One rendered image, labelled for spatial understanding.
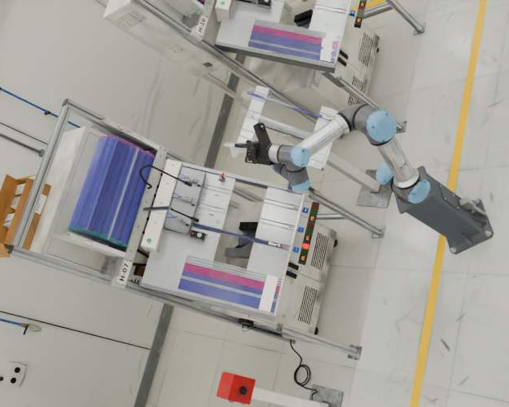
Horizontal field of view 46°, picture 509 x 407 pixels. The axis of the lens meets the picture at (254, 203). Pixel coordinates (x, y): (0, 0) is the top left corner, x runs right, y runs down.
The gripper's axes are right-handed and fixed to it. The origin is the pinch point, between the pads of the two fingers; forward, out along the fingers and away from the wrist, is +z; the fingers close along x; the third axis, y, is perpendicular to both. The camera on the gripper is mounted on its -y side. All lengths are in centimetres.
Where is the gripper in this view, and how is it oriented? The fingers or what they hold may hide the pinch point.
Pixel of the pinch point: (234, 141)
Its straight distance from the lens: 247.7
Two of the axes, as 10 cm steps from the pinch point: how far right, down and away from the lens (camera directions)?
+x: 6.2, -1.5, 7.7
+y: -0.4, 9.7, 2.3
